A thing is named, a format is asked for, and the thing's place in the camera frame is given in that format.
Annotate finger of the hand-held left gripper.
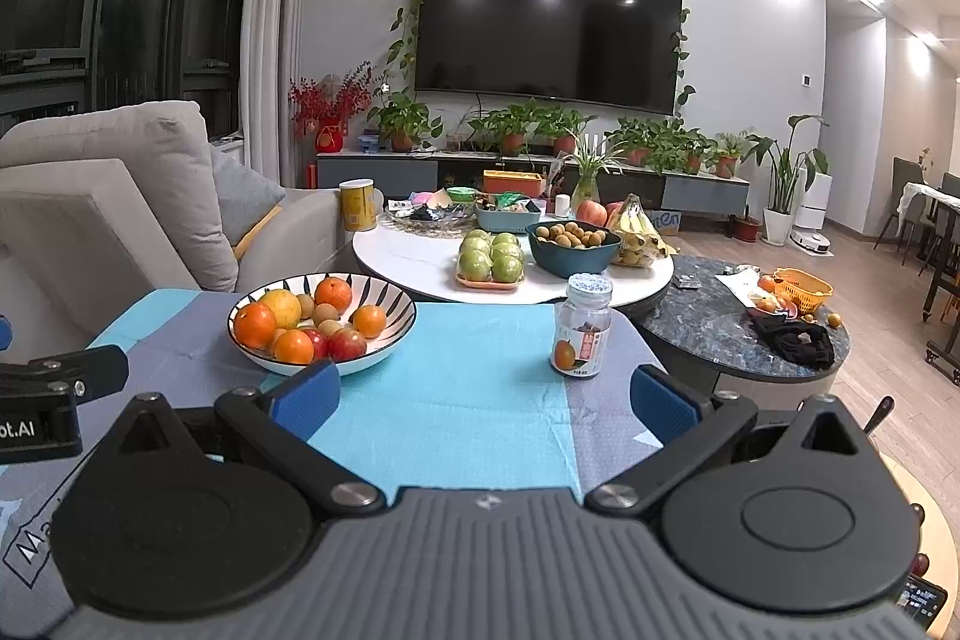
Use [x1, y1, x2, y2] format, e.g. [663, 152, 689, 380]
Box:
[0, 312, 130, 399]

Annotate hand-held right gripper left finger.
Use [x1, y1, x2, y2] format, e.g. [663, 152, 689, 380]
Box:
[112, 361, 381, 512]

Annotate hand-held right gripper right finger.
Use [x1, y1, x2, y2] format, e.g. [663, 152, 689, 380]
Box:
[585, 364, 862, 517]

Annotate large yellow citrus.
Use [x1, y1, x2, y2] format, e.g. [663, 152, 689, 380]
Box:
[259, 289, 302, 327]

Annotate white striped bowl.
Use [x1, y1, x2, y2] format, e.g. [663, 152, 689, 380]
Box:
[226, 272, 417, 377]

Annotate dark marble round table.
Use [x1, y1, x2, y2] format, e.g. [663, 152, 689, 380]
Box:
[637, 255, 852, 393]

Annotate glass jar with orange label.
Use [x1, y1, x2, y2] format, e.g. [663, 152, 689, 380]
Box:
[550, 274, 614, 380]

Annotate white paper sheet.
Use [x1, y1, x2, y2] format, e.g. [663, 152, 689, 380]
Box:
[712, 271, 773, 307]

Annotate black cloth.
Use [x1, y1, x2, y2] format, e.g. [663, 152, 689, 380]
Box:
[750, 314, 835, 372]

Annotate blue grey printed tablecloth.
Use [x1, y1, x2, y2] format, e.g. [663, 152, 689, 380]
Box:
[0, 287, 668, 618]

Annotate white round coffee table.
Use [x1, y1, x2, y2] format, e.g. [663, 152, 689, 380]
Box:
[352, 209, 676, 307]

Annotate dark teal bowl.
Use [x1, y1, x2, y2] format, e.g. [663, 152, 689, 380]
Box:
[526, 222, 623, 279]

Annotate bunch of bananas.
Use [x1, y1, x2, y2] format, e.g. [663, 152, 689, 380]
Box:
[606, 194, 668, 268]

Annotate yellow cushion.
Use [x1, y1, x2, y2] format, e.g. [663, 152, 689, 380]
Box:
[231, 203, 284, 262]

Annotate orange basket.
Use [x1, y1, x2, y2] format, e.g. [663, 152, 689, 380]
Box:
[772, 267, 833, 311]

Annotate beige sofa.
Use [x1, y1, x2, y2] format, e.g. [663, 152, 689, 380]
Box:
[0, 100, 357, 341]

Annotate pile of longans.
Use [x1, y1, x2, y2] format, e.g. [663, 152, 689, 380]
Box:
[534, 220, 607, 250]

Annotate yellow can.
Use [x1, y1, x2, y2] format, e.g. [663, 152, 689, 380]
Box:
[339, 179, 380, 234]

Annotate tall plant in white pot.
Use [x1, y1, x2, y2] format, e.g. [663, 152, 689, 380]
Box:
[742, 115, 830, 247]

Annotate orange fruit tray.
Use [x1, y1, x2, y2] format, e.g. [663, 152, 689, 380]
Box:
[455, 261, 526, 294]

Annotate grey pillow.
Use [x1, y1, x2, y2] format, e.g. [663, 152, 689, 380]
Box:
[210, 147, 287, 247]

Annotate dark spoon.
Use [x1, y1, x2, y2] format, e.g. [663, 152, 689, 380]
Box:
[862, 396, 895, 438]

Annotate glass snack plate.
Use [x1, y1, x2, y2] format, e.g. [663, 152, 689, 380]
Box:
[385, 201, 475, 236]

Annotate glass vase with green plant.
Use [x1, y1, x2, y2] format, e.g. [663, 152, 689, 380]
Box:
[562, 141, 623, 214]

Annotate grey television cabinet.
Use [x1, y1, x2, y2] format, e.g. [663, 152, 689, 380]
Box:
[315, 147, 751, 217]

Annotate teal snack basket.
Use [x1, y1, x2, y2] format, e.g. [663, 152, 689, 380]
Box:
[475, 201, 545, 234]

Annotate white robot vacuum dock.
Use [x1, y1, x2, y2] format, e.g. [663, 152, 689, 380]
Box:
[787, 171, 835, 255]

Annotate orange box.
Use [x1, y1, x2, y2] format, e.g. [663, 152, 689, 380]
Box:
[482, 170, 543, 196]

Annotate row of potted plants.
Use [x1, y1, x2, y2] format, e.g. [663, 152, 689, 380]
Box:
[366, 89, 755, 180]

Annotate red flower arrangement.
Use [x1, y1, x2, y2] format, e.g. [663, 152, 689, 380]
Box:
[289, 61, 374, 155]

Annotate round wooden table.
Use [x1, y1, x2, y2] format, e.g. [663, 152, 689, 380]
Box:
[874, 449, 960, 640]

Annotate dark dining chair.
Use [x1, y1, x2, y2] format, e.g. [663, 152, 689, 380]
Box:
[874, 156, 931, 266]

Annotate small black screen device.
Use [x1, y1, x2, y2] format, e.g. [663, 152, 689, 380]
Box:
[900, 574, 950, 630]

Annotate dining table with white cloth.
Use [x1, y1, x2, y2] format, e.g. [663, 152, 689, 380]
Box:
[900, 179, 960, 322]

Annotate light curtain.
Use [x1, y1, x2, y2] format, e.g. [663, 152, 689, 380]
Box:
[238, 0, 320, 191]

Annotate green ivy vine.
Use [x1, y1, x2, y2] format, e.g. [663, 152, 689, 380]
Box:
[386, 0, 698, 112]

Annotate wall television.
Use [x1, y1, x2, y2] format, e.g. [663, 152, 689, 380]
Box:
[415, 0, 685, 116]

